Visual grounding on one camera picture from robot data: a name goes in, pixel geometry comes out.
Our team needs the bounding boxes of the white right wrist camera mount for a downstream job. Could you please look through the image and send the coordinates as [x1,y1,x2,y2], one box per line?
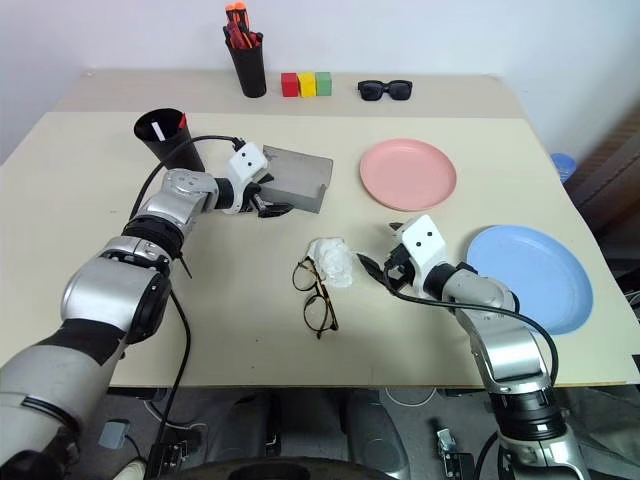
[399,214,452,297]

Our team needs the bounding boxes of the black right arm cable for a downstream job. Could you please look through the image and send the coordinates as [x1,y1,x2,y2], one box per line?
[383,267,560,389]

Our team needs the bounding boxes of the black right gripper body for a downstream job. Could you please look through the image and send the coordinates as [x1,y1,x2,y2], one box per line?
[382,243,417,292]

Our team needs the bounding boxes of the pink plate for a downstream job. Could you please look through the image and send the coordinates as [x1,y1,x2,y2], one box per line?
[358,138,458,211]

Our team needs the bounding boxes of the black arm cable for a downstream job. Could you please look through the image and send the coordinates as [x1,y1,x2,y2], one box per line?
[383,267,560,389]
[128,134,247,480]

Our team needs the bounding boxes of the small grey box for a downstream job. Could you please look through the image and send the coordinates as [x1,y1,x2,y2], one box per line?
[98,418,133,449]

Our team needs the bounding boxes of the white cable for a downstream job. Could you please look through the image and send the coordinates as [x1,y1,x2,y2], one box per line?
[383,385,439,410]

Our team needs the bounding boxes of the grey glasses case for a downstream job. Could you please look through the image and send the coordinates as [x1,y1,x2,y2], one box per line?
[258,144,335,215]

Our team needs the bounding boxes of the black sunglasses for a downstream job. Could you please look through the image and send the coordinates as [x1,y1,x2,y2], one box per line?
[357,79,413,103]

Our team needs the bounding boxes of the white crumpled cloth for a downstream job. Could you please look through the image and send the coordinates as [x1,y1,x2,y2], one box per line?
[306,236,357,289]

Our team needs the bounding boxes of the black cup with tools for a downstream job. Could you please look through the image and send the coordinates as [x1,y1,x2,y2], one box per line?
[225,37,268,99]

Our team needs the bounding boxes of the tortoiseshell round glasses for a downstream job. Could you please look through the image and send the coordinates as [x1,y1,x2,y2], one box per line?
[292,255,340,341]

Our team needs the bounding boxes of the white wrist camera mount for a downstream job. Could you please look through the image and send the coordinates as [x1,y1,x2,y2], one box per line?
[224,142,270,215]
[399,214,452,297]

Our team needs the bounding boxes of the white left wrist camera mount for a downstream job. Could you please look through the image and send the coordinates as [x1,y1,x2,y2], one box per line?
[224,142,270,215]

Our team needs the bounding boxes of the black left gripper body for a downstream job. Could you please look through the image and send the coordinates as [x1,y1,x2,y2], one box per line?
[242,172,275,215]

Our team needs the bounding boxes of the orange tipped tool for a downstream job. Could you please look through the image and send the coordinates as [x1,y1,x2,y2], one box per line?
[224,1,248,49]

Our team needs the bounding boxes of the blue plate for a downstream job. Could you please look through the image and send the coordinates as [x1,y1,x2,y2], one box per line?
[465,225,595,337]

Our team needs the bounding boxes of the black metal clamp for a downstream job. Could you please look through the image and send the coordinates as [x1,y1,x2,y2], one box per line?
[433,427,475,480]

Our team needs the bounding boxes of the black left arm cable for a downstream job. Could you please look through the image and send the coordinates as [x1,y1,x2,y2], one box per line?
[128,134,247,480]

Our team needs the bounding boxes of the blue bottle cap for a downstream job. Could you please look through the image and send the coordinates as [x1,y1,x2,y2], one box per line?
[550,152,577,182]

